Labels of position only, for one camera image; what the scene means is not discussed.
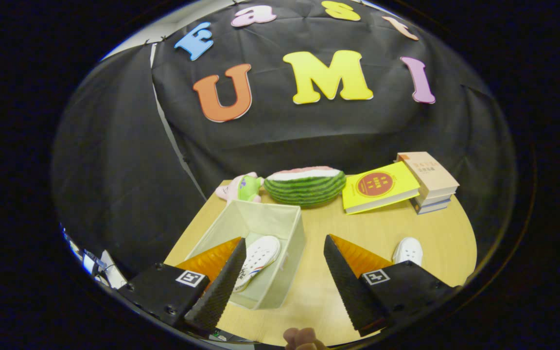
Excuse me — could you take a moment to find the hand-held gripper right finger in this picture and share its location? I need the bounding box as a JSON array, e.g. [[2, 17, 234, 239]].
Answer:
[[323, 234, 460, 337]]

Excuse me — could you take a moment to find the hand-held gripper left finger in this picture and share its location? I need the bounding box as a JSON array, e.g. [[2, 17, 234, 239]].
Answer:
[[117, 237, 247, 337]]

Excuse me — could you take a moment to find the white canvas shoe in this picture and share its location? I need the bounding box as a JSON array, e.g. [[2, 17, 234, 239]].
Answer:
[[233, 235, 281, 293], [392, 237, 424, 267]]

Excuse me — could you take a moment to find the cream fabric storage box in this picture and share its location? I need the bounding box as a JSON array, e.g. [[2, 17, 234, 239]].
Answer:
[[183, 199, 307, 311]]

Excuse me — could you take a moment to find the pink green plush toy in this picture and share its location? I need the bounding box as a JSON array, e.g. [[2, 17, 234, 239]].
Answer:
[[215, 172, 264, 204]]

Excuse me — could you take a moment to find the yellow book red circle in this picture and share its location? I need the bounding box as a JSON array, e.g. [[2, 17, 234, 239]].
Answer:
[[342, 161, 420, 215]]

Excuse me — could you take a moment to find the white paper sheet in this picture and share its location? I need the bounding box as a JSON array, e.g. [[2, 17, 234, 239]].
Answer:
[[98, 249, 127, 290]]

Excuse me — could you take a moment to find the watermelon slice plush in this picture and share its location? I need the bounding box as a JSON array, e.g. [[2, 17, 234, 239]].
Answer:
[[263, 166, 347, 209]]

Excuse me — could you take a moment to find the grey blue book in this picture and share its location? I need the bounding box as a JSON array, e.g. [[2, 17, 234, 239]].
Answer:
[[412, 198, 452, 215]]

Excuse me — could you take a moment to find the white book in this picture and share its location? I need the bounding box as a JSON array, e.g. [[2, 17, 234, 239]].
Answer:
[[414, 191, 457, 207]]

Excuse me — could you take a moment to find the beige book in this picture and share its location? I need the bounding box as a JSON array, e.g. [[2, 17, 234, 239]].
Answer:
[[397, 152, 459, 197]]

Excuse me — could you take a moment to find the black backdrop cloth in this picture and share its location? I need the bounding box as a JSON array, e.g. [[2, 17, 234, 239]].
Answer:
[[52, 0, 518, 278]]

